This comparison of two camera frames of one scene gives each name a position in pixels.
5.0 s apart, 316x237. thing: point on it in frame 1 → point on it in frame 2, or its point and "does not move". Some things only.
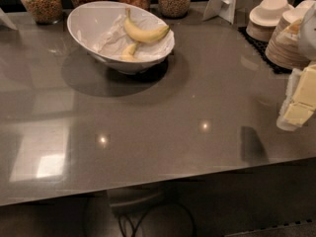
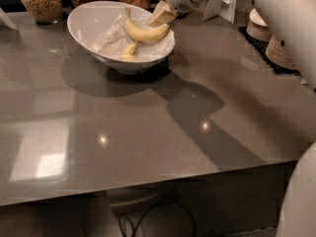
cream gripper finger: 302,86 → 163,14
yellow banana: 143,34 does not move
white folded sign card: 223,2 does not move
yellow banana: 127,53 does not move
